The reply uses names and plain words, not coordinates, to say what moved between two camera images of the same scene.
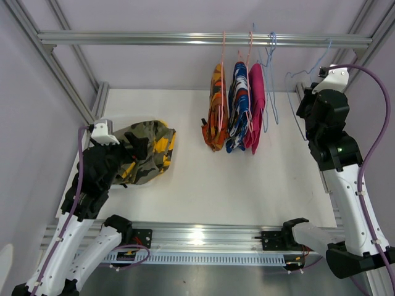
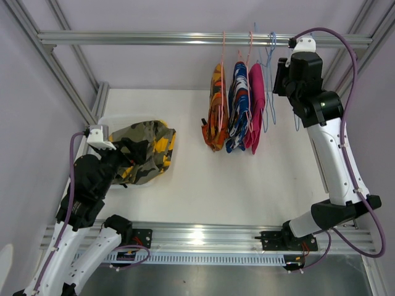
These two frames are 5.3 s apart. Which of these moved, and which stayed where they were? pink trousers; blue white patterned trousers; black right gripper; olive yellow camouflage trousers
Moved: black right gripper
Stayed: blue white patterned trousers; olive yellow camouflage trousers; pink trousers
